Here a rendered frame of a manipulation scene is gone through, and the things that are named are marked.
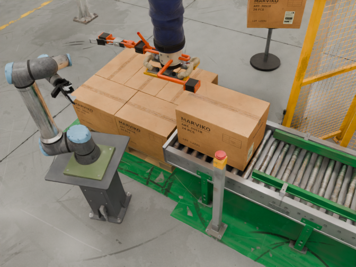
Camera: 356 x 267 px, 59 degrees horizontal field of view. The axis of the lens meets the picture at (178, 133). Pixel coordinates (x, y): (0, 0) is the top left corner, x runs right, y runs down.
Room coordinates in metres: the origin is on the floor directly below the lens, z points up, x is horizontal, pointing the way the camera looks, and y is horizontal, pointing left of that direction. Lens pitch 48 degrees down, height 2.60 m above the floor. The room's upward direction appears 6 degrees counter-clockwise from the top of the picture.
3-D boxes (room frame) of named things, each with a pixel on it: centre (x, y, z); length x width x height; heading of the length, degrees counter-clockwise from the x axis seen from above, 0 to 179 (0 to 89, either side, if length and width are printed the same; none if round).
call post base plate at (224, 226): (1.20, -0.25, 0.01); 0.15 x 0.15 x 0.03; 54
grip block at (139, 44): (2.12, 0.21, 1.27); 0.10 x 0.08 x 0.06; 148
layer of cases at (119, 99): (2.58, 0.30, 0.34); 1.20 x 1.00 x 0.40; 54
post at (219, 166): (1.20, -0.25, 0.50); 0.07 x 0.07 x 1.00; 54
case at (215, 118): (1.73, -0.35, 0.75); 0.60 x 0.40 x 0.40; 53
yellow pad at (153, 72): (1.91, 0.05, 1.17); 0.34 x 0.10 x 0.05; 58
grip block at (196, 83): (1.61, -0.12, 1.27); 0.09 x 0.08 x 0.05; 148
